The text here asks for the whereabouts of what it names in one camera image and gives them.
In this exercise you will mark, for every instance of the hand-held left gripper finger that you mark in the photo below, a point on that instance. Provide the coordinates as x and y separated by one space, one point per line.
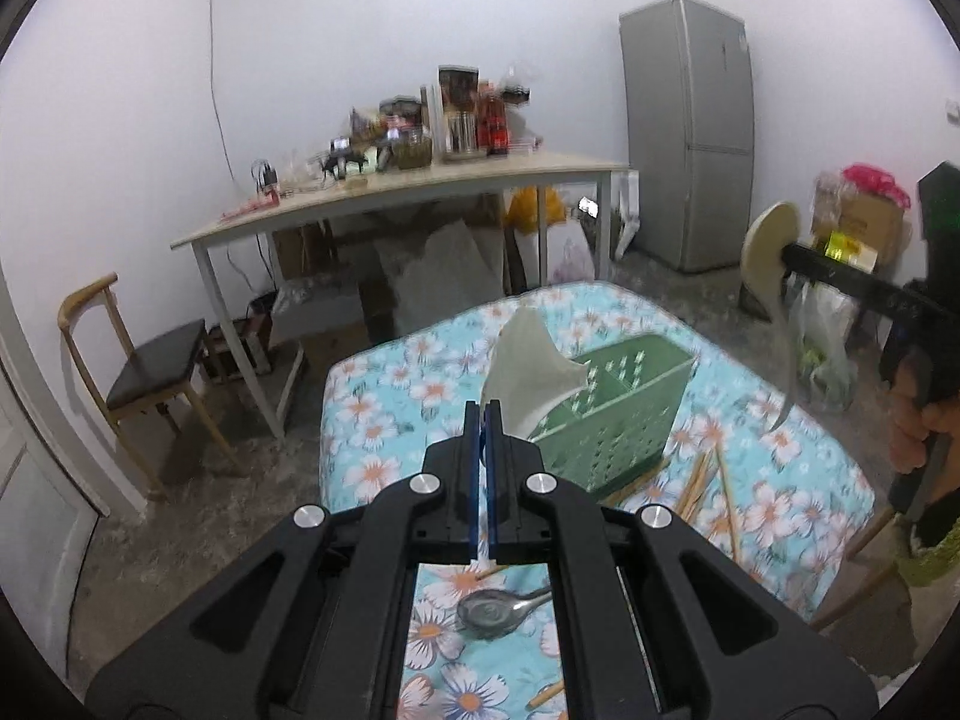
491 510
474 510

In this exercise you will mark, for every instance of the red bottle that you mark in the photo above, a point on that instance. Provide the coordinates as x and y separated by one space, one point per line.
495 124

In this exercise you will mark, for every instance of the light wooden desk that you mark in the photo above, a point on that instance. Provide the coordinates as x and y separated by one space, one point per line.
420 180

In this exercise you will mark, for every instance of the white plastic bag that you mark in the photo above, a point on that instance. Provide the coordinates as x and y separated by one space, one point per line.
825 337

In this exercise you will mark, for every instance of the floral tablecloth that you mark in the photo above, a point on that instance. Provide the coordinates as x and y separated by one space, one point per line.
390 405

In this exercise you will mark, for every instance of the black box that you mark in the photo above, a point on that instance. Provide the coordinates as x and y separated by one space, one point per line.
459 86

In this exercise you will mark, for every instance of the glass jar with green contents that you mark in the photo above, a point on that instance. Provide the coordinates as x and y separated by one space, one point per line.
412 151

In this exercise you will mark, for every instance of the metal canister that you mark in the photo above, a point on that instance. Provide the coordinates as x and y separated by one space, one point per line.
463 135

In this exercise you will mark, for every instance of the black handheld device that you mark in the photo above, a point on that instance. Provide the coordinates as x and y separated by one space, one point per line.
345 157

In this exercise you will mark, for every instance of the white door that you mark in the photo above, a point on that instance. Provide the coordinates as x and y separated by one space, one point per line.
37 540

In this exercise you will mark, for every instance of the wooden chair with black seat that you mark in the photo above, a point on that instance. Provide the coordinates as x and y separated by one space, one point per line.
157 360

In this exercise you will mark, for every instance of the colourful snack bag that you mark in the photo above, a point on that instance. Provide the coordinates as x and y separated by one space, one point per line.
367 126

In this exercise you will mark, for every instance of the metal spoon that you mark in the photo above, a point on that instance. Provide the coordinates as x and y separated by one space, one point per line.
487 615

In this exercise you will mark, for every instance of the person's right hand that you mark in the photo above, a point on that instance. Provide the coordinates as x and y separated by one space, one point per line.
911 420

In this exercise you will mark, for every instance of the green plastic utensil basket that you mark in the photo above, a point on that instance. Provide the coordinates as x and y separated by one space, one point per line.
622 435

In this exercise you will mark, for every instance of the grey sack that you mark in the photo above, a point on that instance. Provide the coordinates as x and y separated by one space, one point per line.
442 270

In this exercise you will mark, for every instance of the white wall socket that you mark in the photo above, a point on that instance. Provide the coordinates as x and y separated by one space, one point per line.
951 111

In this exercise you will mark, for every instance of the brown cardboard box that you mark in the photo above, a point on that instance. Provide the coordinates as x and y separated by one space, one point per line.
300 247

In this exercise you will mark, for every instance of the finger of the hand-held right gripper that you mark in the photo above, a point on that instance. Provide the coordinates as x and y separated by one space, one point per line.
847 277

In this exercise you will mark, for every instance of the open cardboard box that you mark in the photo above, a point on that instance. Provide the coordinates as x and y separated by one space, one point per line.
870 221

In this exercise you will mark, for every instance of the yellow bag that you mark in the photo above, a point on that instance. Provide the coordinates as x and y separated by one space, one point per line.
525 206

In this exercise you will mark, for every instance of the grey refrigerator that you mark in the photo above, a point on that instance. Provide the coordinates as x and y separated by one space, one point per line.
690 127

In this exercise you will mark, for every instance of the red packets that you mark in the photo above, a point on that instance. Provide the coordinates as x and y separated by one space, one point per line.
251 208

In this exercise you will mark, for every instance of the small brown stool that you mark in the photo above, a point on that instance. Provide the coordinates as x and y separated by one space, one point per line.
240 330

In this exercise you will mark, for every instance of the black power adapter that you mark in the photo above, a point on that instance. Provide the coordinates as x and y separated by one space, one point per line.
265 178

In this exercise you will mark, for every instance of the yellow-green package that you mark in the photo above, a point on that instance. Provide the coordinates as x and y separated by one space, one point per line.
851 251

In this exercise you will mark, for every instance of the pale pink plastic bag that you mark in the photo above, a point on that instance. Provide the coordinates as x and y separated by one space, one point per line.
574 262

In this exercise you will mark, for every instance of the wooden table leg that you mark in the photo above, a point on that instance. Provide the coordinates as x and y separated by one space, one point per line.
855 592

